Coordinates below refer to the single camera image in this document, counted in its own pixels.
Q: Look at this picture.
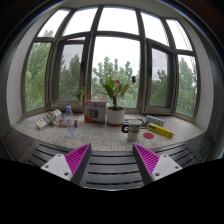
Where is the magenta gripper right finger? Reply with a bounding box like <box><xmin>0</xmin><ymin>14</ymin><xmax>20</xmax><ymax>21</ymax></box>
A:
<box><xmin>132</xmin><ymin>144</ymin><xmax>182</xmax><ymax>185</ymax></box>

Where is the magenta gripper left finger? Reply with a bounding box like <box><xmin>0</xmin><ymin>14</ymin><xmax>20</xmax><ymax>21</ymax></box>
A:
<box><xmin>42</xmin><ymin>143</ymin><xmax>91</xmax><ymax>185</ymax></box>

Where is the clear plastic water bottle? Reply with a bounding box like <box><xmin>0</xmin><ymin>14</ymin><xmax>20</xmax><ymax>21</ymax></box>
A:
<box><xmin>65</xmin><ymin>106</ymin><xmax>75</xmax><ymax>137</ymax></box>

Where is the yellow long box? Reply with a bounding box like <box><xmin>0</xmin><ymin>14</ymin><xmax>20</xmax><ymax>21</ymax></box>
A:
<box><xmin>147</xmin><ymin>123</ymin><xmax>174</xmax><ymax>139</ymax></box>

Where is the black white printed card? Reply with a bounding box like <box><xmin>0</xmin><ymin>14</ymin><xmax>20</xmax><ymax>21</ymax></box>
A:
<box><xmin>121</xmin><ymin>119</ymin><xmax>147</xmax><ymax>133</ymax></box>

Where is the colourful flat book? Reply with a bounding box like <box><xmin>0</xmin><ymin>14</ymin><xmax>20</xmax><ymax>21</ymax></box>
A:
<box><xmin>58</xmin><ymin>115</ymin><xmax>79</xmax><ymax>128</ymax></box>

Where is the light blue small box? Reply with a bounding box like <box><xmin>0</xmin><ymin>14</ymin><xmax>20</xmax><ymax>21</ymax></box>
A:
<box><xmin>146</xmin><ymin>115</ymin><xmax>165</xmax><ymax>127</ymax></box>

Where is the cream mug with lettering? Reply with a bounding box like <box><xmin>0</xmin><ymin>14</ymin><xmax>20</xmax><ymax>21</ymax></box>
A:
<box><xmin>128</xmin><ymin>120</ymin><xmax>142</xmax><ymax>141</ymax></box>

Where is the white plastic wrapped package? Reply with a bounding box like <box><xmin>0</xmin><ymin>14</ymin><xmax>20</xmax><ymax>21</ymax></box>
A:
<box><xmin>36</xmin><ymin>109</ymin><xmax>62</xmax><ymax>130</ymax></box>

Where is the red box with coloured rings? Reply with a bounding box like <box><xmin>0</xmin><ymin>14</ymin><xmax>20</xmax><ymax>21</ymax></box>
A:
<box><xmin>84</xmin><ymin>100</ymin><xmax>106</xmax><ymax>123</ymax></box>

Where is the white plant pot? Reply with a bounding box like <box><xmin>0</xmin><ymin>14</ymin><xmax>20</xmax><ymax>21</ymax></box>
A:
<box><xmin>107</xmin><ymin>107</ymin><xmax>125</xmax><ymax>127</ymax></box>

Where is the green plant with red flowers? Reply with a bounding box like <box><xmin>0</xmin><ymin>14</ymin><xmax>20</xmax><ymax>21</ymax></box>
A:
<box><xmin>76</xmin><ymin>75</ymin><xmax>137</xmax><ymax>111</ymax></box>

